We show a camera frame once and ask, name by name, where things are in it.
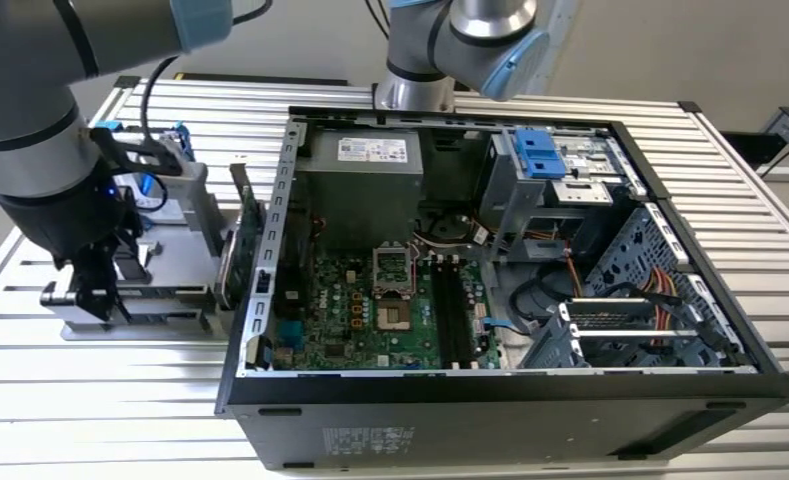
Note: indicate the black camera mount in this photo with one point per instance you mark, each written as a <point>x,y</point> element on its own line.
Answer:
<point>134,160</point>

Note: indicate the green Dell motherboard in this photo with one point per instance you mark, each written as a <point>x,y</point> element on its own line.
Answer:
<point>340,330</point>

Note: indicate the CPU socket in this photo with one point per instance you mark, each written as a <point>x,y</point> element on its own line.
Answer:
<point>394,316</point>

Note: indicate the blue plastic drive latch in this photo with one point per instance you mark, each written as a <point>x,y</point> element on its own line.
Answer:
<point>534,150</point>

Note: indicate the blue port connector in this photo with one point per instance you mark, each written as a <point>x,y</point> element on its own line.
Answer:
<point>288,334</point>

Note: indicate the grey parts rack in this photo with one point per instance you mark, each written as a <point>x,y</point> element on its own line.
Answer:
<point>180,260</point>

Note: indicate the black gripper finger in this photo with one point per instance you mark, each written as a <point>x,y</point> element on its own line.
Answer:
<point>130,267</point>
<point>94,290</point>

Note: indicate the green graphics card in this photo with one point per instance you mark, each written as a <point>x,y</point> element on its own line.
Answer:
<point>240,260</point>

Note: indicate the black open PC case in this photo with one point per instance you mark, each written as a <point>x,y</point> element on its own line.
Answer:
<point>434,420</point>

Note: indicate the grey power supply unit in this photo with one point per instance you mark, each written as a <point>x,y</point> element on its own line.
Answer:
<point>360,200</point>

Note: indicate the grey disk bay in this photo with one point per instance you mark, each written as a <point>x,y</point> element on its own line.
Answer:
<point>623,334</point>

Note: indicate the black square chip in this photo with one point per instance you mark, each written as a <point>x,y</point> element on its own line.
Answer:
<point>334,350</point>

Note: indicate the round black speaker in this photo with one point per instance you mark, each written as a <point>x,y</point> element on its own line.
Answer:
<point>452,227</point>

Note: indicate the metal drive cage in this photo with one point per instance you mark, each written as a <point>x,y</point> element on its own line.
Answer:
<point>514,205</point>

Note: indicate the black RAM slot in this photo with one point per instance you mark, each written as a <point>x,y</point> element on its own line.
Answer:
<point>450,310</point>
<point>458,310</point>
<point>440,310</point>
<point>467,310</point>

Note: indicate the hard disk in blue carrier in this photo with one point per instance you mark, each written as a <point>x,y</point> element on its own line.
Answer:
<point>167,215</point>

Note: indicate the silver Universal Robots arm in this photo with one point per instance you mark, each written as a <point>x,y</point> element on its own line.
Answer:
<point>33,150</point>

